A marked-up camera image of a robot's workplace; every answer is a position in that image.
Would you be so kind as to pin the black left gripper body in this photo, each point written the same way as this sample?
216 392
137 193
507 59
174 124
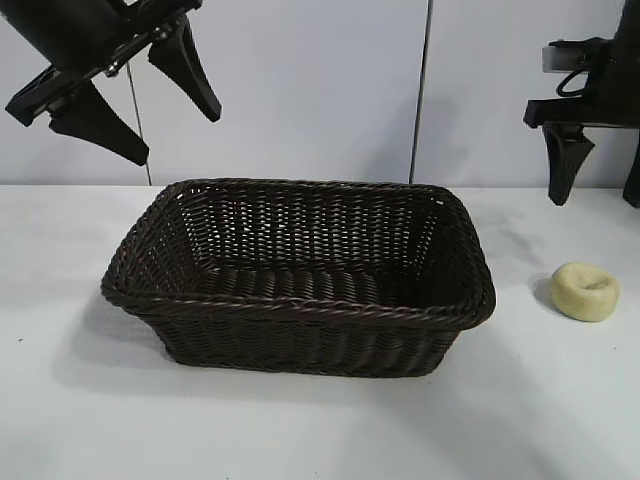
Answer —
75 35

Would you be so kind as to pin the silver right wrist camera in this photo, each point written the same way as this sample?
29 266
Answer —
555 57

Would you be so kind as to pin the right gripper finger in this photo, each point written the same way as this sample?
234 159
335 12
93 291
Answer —
634 185
562 165

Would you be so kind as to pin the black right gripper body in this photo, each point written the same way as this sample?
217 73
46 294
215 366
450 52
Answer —
627 60

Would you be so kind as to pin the dark brown wicker basket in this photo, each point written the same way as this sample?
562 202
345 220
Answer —
300 320

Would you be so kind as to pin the pale yellow egg yolk pastry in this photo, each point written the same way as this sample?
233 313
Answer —
575 295

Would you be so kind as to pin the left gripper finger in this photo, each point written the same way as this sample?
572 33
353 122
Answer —
187 70
100 125

